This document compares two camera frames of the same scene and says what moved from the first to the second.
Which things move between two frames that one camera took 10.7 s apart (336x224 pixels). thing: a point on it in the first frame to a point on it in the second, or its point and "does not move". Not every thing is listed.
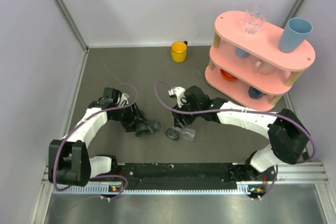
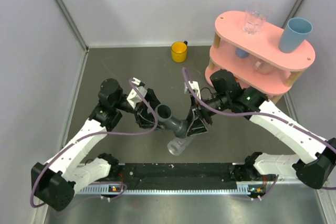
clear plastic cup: x=176 y=133 to x=176 y=146
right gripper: x=179 y=119 to x=196 y=124
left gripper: x=133 y=116 to x=145 y=120
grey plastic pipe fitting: x=142 y=129 to x=163 y=113
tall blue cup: x=296 y=31 does not move
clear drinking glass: x=256 y=13 does not move
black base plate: x=189 y=176 does not move
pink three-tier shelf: x=251 y=68 does not move
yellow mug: x=179 y=51 does not move
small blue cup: x=241 y=53 does not move
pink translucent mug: x=264 y=67 does not move
